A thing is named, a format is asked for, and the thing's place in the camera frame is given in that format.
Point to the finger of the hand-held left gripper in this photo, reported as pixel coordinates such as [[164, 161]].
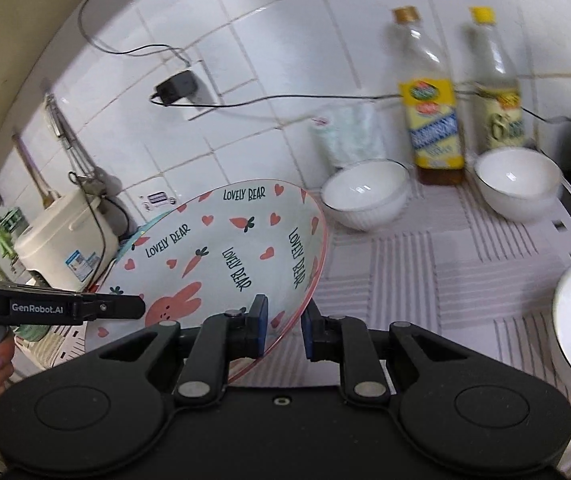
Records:
[[118, 306]]

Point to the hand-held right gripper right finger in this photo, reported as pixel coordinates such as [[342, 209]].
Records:
[[308, 332]]

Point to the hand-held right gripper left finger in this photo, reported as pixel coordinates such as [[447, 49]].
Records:
[[260, 327]]

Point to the white plate with bunny print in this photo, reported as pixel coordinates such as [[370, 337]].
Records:
[[215, 245]]

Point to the white plastic basket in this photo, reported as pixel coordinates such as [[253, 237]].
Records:
[[50, 347]]

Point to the green kitchen item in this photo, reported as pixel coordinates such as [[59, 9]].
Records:
[[10, 230]]

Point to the cream rice cooker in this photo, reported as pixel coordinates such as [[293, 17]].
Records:
[[65, 240]]

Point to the striped counter mat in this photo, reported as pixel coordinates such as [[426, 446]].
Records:
[[415, 270]]

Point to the metal hanging utensil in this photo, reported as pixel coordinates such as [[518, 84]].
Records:
[[72, 145]]

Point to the white plastic bag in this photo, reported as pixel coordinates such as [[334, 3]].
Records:
[[348, 135]]

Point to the black power adapter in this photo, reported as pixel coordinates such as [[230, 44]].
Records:
[[175, 87]]

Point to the amber bottle with yellow label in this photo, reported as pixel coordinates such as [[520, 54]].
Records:
[[433, 120]]

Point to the clear bottle with yellow cap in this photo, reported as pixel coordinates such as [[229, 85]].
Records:
[[500, 110]]

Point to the small wall sticker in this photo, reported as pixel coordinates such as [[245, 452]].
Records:
[[155, 199]]

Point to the white wall outlet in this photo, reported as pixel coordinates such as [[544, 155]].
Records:
[[208, 95]]

